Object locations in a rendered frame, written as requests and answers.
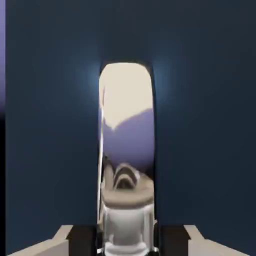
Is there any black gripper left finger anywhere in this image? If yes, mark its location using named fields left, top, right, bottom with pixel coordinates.
left=6, top=224, right=98, bottom=256

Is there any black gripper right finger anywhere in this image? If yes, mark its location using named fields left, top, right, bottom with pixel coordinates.
left=159, top=224, right=250, bottom=256

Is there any dark blue cabinet door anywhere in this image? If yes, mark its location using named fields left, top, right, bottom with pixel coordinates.
left=5, top=0, right=256, bottom=256

